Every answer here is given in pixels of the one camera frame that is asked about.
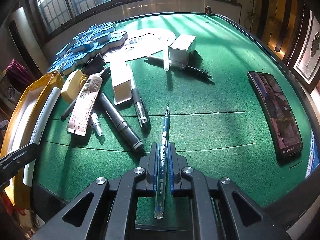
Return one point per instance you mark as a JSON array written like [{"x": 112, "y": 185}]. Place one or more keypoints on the black slim pen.
[{"x": 188, "y": 69}]

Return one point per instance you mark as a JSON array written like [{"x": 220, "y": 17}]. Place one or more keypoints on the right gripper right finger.
[{"x": 174, "y": 169}]

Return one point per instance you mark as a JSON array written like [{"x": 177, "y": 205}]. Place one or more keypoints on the yellow cardboard box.
[{"x": 20, "y": 129}]

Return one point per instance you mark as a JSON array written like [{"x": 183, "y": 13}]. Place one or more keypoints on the yellow tape measure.
[{"x": 73, "y": 85}]

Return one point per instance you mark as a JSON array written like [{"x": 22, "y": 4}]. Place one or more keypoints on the long white medicine carton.
[{"x": 121, "y": 81}]

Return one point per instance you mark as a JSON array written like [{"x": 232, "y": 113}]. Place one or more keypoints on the thick black marker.
[{"x": 119, "y": 122}]

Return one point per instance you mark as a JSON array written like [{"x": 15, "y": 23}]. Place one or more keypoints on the round table centre console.
[{"x": 140, "y": 43}]

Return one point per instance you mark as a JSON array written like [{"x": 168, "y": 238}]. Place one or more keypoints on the white air conditioner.
[{"x": 26, "y": 42}]

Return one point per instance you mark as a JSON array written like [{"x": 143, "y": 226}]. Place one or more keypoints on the framed wall picture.
[{"x": 304, "y": 61}]

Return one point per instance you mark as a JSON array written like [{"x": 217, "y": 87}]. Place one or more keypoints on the white foam tube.
[{"x": 38, "y": 132}]

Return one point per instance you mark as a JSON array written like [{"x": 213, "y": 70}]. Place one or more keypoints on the small white square box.
[{"x": 182, "y": 49}]

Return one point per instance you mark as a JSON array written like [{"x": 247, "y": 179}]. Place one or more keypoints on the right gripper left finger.
[{"x": 151, "y": 171}]

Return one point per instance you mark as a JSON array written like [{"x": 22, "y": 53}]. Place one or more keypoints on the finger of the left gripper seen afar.
[{"x": 12, "y": 162}]

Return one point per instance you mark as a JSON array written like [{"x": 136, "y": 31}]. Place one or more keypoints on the black smartphone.
[{"x": 281, "y": 121}]

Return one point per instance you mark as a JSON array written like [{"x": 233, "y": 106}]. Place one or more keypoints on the pile of blue mahjong tiles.
[{"x": 98, "y": 39}]

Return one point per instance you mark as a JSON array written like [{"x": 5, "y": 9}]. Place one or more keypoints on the white ointment tube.
[{"x": 82, "y": 110}]

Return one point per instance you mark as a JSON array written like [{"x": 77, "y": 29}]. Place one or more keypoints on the clear black gel pen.
[{"x": 140, "y": 108}]

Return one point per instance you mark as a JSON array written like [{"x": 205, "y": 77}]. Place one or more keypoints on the black fan part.
[{"x": 94, "y": 65}]

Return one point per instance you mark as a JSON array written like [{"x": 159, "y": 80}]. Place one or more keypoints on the blue mechanical pencil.
[{"x": 162, "y": 168}]

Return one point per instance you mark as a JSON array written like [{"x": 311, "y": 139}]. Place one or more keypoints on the black tape roll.
[{"x": 208, "y": 11}]

